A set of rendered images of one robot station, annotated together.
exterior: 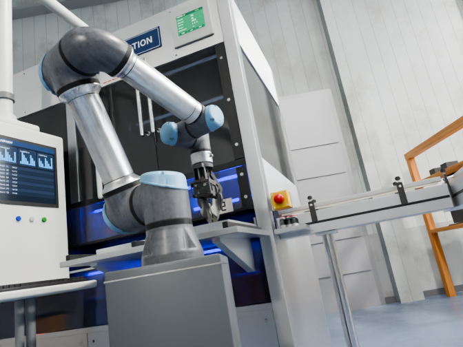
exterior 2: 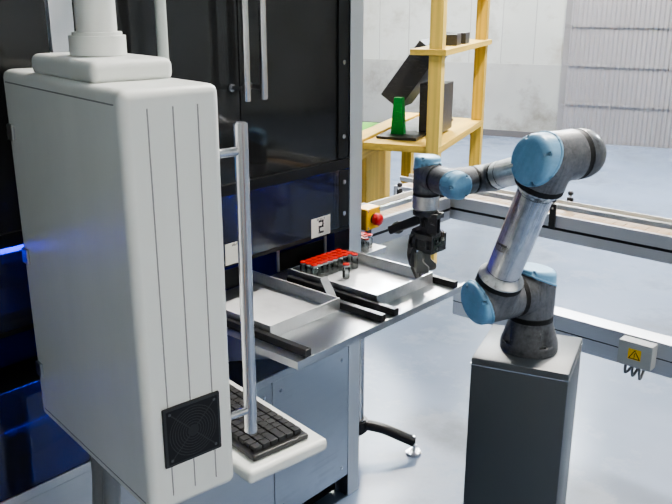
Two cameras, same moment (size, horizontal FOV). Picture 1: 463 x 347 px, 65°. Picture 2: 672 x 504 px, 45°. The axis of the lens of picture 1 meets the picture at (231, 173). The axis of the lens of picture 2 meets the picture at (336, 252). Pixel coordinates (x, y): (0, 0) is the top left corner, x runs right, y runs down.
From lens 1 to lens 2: 2.46 m
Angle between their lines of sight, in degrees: 73
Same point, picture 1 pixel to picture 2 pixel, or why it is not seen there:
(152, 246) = (550, 340)
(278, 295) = not seen: hidden behind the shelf
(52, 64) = (573, 171)
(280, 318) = (353, 354)
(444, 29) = not seen: outside the picture
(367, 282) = not seen: outside the picture
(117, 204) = (515, 301)
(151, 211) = (550, 309)
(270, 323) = (344, 362)
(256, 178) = (356, 189)
